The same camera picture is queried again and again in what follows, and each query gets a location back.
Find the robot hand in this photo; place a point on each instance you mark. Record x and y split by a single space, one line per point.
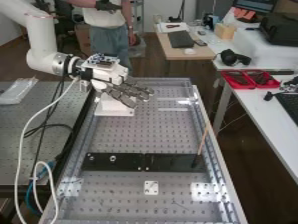
111 75

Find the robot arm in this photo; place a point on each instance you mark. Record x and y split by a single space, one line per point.
41 43

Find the small metal bearing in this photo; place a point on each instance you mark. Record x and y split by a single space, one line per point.
112 158

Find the small white box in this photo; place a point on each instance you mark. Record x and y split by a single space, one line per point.
114 108

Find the person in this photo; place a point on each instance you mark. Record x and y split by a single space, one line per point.
108 30

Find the wooden desk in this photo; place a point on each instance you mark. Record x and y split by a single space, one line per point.
188 55

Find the black keyboard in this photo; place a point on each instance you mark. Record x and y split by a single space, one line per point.
180 39
291 106

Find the white computer mouse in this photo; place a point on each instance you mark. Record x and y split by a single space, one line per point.
190 51

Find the clear box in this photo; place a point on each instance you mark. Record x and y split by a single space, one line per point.
147 140

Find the black plate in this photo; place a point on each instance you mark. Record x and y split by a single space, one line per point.
134 162

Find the black headphones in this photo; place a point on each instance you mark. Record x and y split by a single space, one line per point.
233 57

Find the small wooden box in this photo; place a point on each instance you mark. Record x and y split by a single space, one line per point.
224 31

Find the red tray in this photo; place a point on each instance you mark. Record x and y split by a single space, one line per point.
239 80
265 78

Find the thin stick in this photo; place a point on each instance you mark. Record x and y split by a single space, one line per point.
202 145

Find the white square plate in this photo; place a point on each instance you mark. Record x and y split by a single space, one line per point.
151 187

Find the white desk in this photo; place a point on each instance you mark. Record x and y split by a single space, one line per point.
267 123

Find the large black monitor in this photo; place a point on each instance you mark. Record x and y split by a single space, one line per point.
256 5

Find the black case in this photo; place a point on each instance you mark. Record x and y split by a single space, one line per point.
281 30

